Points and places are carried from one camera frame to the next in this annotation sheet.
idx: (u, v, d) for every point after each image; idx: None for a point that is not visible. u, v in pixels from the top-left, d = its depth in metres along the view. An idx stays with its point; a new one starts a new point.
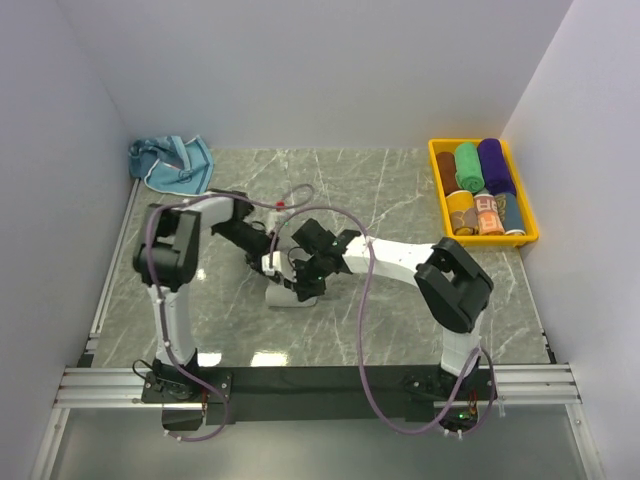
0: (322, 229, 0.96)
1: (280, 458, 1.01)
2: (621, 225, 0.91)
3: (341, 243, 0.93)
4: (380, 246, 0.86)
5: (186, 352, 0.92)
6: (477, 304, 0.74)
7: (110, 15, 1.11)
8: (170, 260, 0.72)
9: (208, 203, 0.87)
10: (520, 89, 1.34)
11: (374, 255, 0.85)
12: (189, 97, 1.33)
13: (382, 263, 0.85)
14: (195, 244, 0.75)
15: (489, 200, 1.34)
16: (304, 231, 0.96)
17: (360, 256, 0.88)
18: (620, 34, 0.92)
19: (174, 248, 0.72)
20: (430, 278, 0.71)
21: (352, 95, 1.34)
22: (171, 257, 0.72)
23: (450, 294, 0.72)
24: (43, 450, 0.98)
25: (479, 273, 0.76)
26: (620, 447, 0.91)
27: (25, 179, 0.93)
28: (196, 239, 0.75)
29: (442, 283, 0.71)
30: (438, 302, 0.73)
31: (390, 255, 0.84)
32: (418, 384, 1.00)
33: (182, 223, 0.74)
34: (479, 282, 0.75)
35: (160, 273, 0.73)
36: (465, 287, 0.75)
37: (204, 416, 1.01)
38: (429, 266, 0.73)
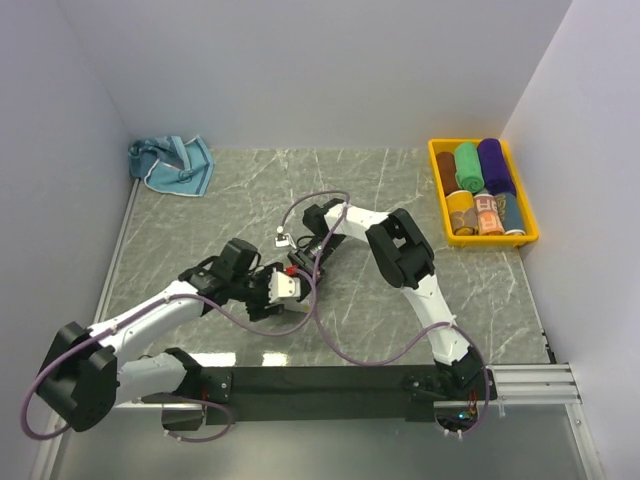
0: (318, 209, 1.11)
1: (280, 458, 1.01)
2: (621, 225, 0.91)
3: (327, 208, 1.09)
4: (352, 210, 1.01)
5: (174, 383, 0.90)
6: (414, 266, 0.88)
7: (110, 14, 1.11)
8: (67, 406, 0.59)
9: (160, 313, 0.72)
10: (520, 89, 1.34)
11: (344, 215, 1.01)
12: (189, 97, 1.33)
13: (349, 222, 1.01)
14: (101, 391, 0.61)
15: (489, 200, 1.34)
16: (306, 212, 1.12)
17: (337, 217, 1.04)
18: (621, 34, 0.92)
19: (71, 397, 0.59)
20: (376, 236, 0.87)
21: (352, 95, 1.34)
22: (68, 404, 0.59)
23: (391, 252, 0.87)
24: (43, 450, 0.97)
25: (422, 241, 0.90)
26: (620, 448, 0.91)
27: (25, 179, 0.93)
28: (106, 384, 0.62)
29: (384, 242, 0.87)
30: (383, 256, 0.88)
31: (357, 216, 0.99)
32: (417, 383, 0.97)
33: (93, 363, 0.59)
34: (420, 248, 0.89)
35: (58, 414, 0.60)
36: (408, 251, 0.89)
37: (204, 416, 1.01)
38: (379, 226, 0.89)
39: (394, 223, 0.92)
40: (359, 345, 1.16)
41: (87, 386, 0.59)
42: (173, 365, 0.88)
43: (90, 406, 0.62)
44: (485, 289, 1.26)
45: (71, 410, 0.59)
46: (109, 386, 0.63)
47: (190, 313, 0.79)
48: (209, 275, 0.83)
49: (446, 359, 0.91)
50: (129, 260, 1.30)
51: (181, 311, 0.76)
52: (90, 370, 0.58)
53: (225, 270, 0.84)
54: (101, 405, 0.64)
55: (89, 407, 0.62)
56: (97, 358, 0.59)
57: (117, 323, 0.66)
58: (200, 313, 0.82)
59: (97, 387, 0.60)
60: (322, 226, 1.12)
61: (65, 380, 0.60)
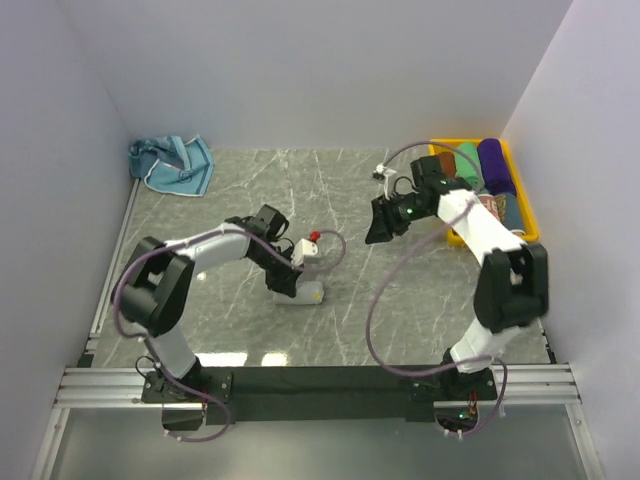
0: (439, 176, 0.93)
1: (280, 458, 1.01)
2: (621, 224, 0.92)
3: (447, 188, 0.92)
4: (478, 212, 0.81)
5: (179, 366, 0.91)
6: (518, 316, 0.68)
7: (111, 14, 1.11)
8: (147, 306, 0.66)
9: (217, 240, 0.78)
10: (520, 89, 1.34)
11: (466, 214, 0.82)
12: (189, 97, 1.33)
13: (467, 224, 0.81)
14: (179, 294, 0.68)
15: (489, 200, 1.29)
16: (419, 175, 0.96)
17: (457, 210, 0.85)
18: (620, 33, 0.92)
19: (153, 296, 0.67)
20: (495, 266, 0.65)
21: (353, 95, 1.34)
22: (148, 304, 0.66)
23: (500, 294, 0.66)
24: (43, 450, 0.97)
25: (542, 295, 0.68)
26: (620, 448, 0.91)
27: (25, 180, 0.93)
28: (183, 290, 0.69)
29: (500, 277, 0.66)
30: (488, 288, 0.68)
31: (480, 222, 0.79)
32: (418, 383, 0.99)
33: (170, 269, 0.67)
34: (536, 303, 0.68)
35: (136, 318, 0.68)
36: (522, 300, 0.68)
37: (204, 416, 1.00)
38: (504, 257, 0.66)
39: (520, 257, 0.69)
40: (359, 345, 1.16)
41: (171, 284, 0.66)
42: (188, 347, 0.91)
43: (169, 311, 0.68)
44: None
45: (152, 310, 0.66)
46: (185, 292, 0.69)
47: (237, 250, 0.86)
48: (252, 224, 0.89)
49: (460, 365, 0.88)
50: None
51: (234, 244, 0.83)
52: (172, 270, 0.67)
53: (263, 222, 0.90)
54: (175, 315, 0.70)
55: (167, 310, 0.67)
56: (177, 261, 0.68)
57: (188, 239, 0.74)
58: (240, 252, 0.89)
59: (178, 287, 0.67)
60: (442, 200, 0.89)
61: (142, 286, 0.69)
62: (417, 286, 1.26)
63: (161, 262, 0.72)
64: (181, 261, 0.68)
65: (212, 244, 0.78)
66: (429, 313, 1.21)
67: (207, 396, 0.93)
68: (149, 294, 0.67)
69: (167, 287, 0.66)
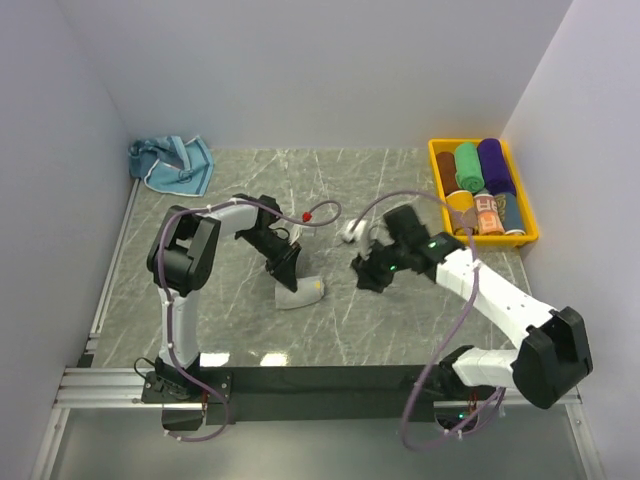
0: (418, 222, 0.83)
1: (280, 458, 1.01)
2: (620, 224, 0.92)
3: (441, 252, 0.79)
4: (488, 284, 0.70)
5: (188, 353, 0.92)
6: (567, 387, 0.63)
7: (111, 14, 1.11)
8: (182, 264, 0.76)
9: (231, 210, 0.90)
10: (520, 89, 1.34)
11: (478, 286, 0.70)
12: (189, 97, 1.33)
13: (485, 300, 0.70)
14: (208, 253, 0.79)
15: (489, 200, 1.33)
16: (399, 215, 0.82)
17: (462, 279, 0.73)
18: (619, 33, 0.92)
19: (188, 255, 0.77)
20: (540, 355, 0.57)
21: (353, 95, 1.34)
22: (185, 262, 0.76)
23: (551, 376, 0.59)
24: (43, 450, 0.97)
25: (586, 358, 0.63)
26: (621, 447, 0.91)
27: (25, 179, 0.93)
28: (210, 249, 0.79)
29: (548, 362, 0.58)
30: (534, 371, 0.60)
31: (497, 296, 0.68)
32: (418, 383, 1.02)
33: (200, 231, 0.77)
34: (582, 368, 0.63)
35: (172, 277, 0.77)
36: (569, 371, 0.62)
37: (204, 416, 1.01)
38: (546, 339, 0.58)
39: (553, 325, 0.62)
40: (360, 345, 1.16)
41: (202, 244, 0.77)
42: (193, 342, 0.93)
43: (200, 269, 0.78)
44: None
45: (188, 267, 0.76)
46: (211, 252, 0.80)
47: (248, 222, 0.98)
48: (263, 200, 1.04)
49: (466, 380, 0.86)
50: (129, 260, 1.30)
51: (245, 215, 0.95)
52: (202, 231, 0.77)
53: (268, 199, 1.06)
54: (203, 274, 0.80)
55: (199, 267, 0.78)
56: (205, 223, 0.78)
57: (210, 207, 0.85)
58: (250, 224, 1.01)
59: (209, 245, 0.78)
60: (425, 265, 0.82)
61: (175, 249, 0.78)
62: (417, 286, 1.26)
63: (187, 228, 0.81)
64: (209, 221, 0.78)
65: (229, 213, 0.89)
66: (429, 313, 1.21)
67: (208, 388, 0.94)
68: (183, 253, 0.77)
69: (199, 247, 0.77)
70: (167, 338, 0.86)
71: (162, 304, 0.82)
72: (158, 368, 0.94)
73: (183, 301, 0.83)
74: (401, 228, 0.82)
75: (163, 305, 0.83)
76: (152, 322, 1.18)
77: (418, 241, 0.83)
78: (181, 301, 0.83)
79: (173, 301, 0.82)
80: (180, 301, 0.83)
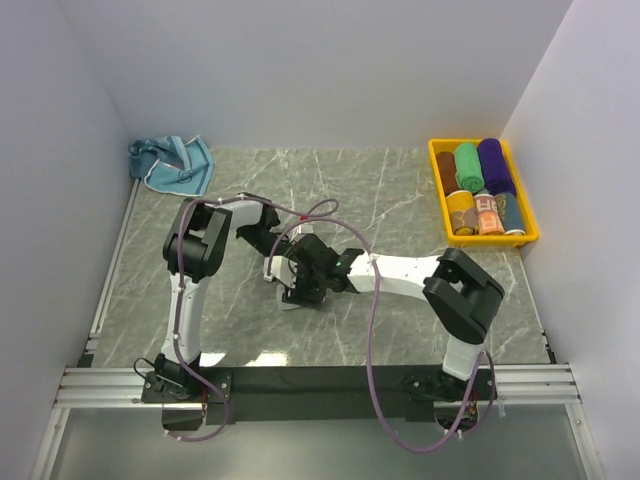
0: (324, 247, 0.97)
1: (280, 458, 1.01)
2: (621, 224, 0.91)
3: (346, 264, 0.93)
4: (384, 265, 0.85)
5: (191, 349, 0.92)
6: (489, 313, 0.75)
7: (111, 14, 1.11)
8: (199, 252, 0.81)
9: (239, 205, 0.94)
10: (520, 89, 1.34)
11: (379, 273, 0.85)
12: (189, 98, 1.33)
13: (388, 280, 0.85)
14: (221, 241, 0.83)
15: (489, 200, 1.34)
16: (307, 249, 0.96)
17: (364, 273, 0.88)
18: (621, 31, 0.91)
19: (203, 243, 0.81)
20: (439, 291, 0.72)
21: (353, 95, 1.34)
22: (199, 250, 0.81)
23: (461, 307, 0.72)
24: (43, 450, 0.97)
25: (488, 281, 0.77)
26: (620, 448, 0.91)
27: (25, 179, 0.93)
28: (223, 237, 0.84)
29: (451, 295, 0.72)
30: (450, 314, 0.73)
31: (394, 270, 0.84)
32: (418, 383, 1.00)
33: (214, 220, 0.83)
34: (489, 289, 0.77)
35: (187, 263, 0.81)
36: (479, 297, 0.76)
37: (204, 416, 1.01)
38: (437, 279, 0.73)
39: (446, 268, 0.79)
40: (360, 345, 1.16)
41: (216, 232, 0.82)
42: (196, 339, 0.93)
43: (214, 257, 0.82)
44: None
45: (202, 254, 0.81)
46: (224, 240, 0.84)
47: (253, 218, 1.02)
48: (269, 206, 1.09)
49: (460, 374, 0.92)
50: (129, 260, 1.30)
51: (252, 210, 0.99)
52: (215, 221, 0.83)
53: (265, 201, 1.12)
54: (217, 262, 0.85)
55: (213, 254, 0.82)
56: (218, 213, 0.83)
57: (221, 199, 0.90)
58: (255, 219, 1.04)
59: (222, 234, 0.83)
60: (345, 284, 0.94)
61: (191, 238, 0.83)
62: None
63: (201, 219, 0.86)
64: (224, 212, 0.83)
65: (237, 206, 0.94)
66: (429, 313, 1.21)
67: (210, 386, 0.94)
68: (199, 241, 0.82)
69: (212, 235, 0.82)
70: (174, 329, 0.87)
71: (173, 292, 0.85)
72: (157, 365, 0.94)
73: (194, 289, 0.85)
74: (311, 257, 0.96)
75: (175, 293, 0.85)
76: (152, 322, 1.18)
77: (329, 265, 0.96)
78: (192, 288, 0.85)
79: (184, 287, 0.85)
80: (191, 287, 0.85)
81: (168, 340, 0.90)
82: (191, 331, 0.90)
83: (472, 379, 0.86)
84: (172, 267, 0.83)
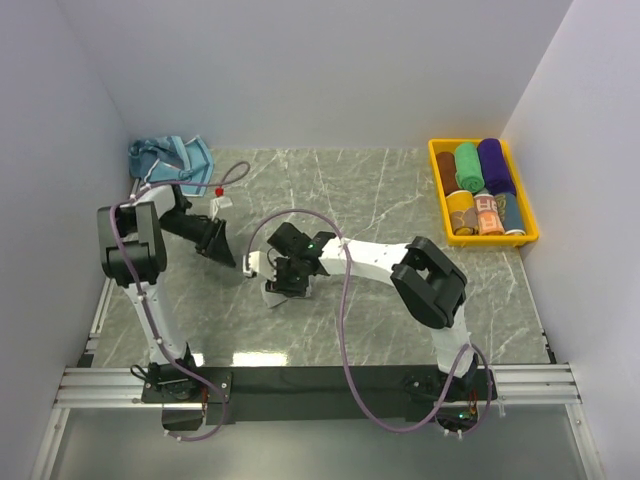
0: (297, 234, 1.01)
1: (280, 458, 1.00)
2: (621, 224, 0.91)
3: (317, 247, 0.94)
4: (356, 249, 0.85)
5: (179, 344, 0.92)
6: (452, 301, 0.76)
7: (112, 15, 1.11)
8: (144, 251, 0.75)
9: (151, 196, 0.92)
10: (521, 89, 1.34)
11: (351, 257, 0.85)
12: (189, 97, 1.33)
13: (359, 265, 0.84)
14: (158, 233, 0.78)
15: (489, 200, 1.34)
16: (280, 235, 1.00)
17: (335, 257, 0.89)
18: (623, 28, 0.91)
19: (142, 240, 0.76)
20: (406, 279, 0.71)
21: (352, 94, 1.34)
22: (142, 249, 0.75)
23: (428, 295, 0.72)
24: (44, 450, 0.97)
25: (453, 270, 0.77)
26: (621, 448, 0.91)
27: (26, 180, 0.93)
28: (159, 229, 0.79)
29: (418, 283, 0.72)
30: (414, 300, 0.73)
31: (365, 255, 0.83)
32: (418, 384, 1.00)
33: (141, 217, 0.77)
34: (454, 278, 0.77)
35: (137, 268, 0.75)
36: (444, 286, 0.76)
37: (204, 416, 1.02)
38: (405, 266, 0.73)
39: (414, 256, 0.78)
40: (359, 345, 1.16)
41: (148, 226, 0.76)
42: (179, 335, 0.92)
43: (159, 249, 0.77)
44: (484, 289, 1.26)
45: (148, 252, 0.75)
46: (160, 232, 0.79)
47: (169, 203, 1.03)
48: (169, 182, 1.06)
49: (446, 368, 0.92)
50: None
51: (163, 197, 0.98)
52: (143, 216, 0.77)
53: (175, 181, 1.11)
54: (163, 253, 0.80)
55: (158, 248, 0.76)
56: (141, 208, 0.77)
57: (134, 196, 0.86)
58: (172, 203, 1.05)
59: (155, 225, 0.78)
60: (316, 264, 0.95)
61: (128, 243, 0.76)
62: None
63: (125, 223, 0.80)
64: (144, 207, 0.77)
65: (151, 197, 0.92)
66: None
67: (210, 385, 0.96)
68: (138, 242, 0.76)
69: (147, 229, 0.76)
70: (155, 335, 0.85)
71: (136, 301, 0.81)
72: (153, 374, 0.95)
73: (156, 290, 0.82)
74: (285, 243, 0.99)
75: (138, 303, 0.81)
76: None
77: (302, 248, 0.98)
78: (154, 290, 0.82)
79: (145, 294, 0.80)
80: (153, 291, 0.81)
81: (154, 348, 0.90)
82: (171, 331, 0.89)
83: (453, 370, 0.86)
84: (123, 279, 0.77)
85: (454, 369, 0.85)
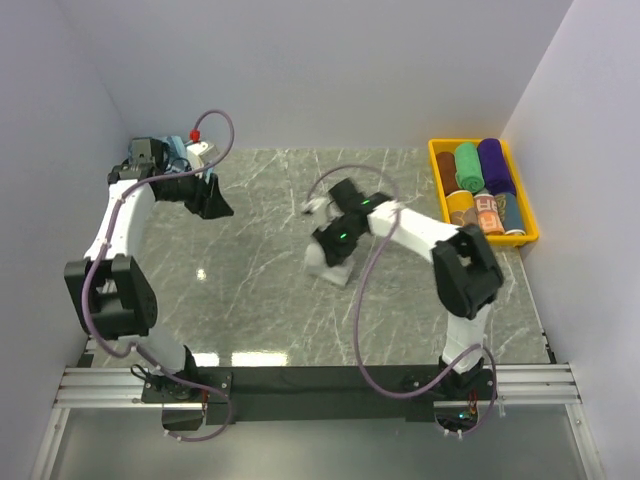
0: (356, 193, 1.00)
1: (281, 458, 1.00)
2: (620, 224, 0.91)
3: (373, 205, 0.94)
4: (408, 217, 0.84)
5: (178, 359, 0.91)
6: (484, 294, 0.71)
7: (111, 14, 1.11)
8: (126, 316, 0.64)
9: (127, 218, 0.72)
10: (521, 89, 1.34)
11: (398, 223, 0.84)
12: (189, 97, 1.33)
13: (404, 231, 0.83)
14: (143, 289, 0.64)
15: (489, 200, 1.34)
16: (338, 187, 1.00)
17: (387, 221, 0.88)
18: (623, 28, 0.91)
19: (125, 305, 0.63)
20: (443, 254, 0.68)
21: (352, 95, 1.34)
22: (125, 315, 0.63)
23: (459, 276, 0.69)
24: (44, 450, 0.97)
25: (494, 267, 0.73)
26: (622, 449, 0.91)
27: (25, 180, 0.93)
28: (142, 282, 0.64)
29: (454, 262, 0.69)
30: (445, 277, 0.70)
31: (414, 225, 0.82)
32: (418, 383, 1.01)
33: (119, 281, 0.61)
34: (492, 274, 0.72)
35: (121, 329, 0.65)
36: (480, 278, 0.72)
37: (204, 416, 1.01)
38: (447, 244, 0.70)
39: (460, 241, 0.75)
40: (359, 345, 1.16)
41: (130, 291, 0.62)
42: (178, 349, 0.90)
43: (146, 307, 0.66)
44: None
45: (133, 318, 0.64)
46: (145, 282, 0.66)
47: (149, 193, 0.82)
48: (138, 164, 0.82)
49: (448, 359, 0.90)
50: None
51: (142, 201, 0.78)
52: (121, 281, 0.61)
53: (146, 155, 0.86)
54: (151, 300, 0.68)
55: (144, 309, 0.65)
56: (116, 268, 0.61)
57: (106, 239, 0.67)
58: (154, 200, 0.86)
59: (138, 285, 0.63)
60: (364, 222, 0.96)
61: (107, 301, 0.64)
62: (416, 286, 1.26)
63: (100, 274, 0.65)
64: (121, 272, 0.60)
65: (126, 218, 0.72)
66: (429, 313, 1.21)
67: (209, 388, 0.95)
68: (117, 308, 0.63)
69: (129, 294, 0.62)
70: (153, 362, 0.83)
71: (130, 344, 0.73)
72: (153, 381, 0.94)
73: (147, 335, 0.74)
74: (341, 198, 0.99)
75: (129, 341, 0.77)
76: None
77: (356, 205, 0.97)
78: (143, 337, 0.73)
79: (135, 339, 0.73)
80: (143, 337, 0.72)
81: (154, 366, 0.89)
82: (167, 358, 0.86)
83: (453, 363, 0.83)
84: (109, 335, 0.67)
85: (455, 362, 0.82)
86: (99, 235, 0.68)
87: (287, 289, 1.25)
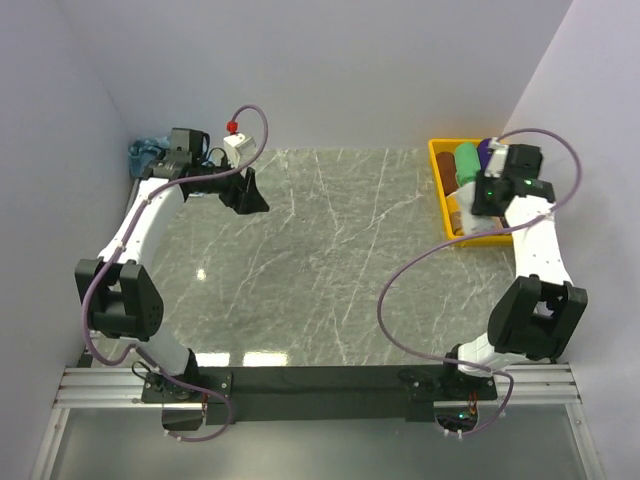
0: (528, 169, 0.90)
1: (280, 457, 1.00)
2: (620, 223, 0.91)
3: (531, 190, 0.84)
4: (541, 231, 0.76)
5: (178, 360, 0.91)
6: (525, 348, 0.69)
7: (112, 14, 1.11)
8: (127, 321, 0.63)
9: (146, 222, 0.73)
10: (521, 89, 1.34)
11: (529, 226, 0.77)
12: (189, 97, 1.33)
13: (527, 240, 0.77)
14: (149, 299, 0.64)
15: None
16: (521, 148, 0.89)
17: (523, 215, 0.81)
18: (622, 29, 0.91)
19: (128, 310, 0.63)
20: (521, 295, 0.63)
21: (352, 95, 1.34)
22: (127, 320, 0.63)
23: (517, 317, 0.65)
24: (43, 450, 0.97)
25: (558, 340, 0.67)
26: (622, 448, 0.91)
27: (25, 179, 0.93)
28: (150, 293, 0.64)
29: (522, 307, 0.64)
30: (506, 306, 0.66)
31: (538, 245, 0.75)
32: (418, 383, 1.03)
33: (126, 289, 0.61)
34: (550, 343, 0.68)
35: (122, 331, 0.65)
36: (535, 333, 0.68)
37: (204, 416, 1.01)
38: (537, 289, 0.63)
39: (557, 294, 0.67)
40: (359, 345, 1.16)
41: (137, 307, 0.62)
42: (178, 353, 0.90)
43: (150, 316, 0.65)
44: (485, 289, 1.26)
45: (134, 326, 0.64)
46: (153, 290, 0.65)
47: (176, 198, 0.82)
48: (172, 163, 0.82)
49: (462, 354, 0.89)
50: None
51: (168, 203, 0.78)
52: (130, 294, 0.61)
53: (183, 150, 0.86)
54: (156, 308, 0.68)
55: (147, 317, 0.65)
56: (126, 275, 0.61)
57: (122, 241, 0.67)
58: (183, 200, 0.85)
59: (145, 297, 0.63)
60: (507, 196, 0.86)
61: (113, 302, 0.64)
62: (416, 286, 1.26)
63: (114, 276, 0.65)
64: (127, 279, 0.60)
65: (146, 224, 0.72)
66: (429, 313, 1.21)
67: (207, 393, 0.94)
68: (121, 310, 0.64)
69: (133, 303, 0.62)
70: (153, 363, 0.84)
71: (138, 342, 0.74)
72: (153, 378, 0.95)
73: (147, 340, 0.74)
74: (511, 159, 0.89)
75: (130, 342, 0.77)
76: None
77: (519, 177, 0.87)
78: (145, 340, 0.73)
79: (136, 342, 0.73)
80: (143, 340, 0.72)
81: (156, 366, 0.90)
82: (167, 360, 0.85)
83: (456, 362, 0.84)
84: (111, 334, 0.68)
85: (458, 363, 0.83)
86: (115, 237, 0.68)
87: (287, 288, 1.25)
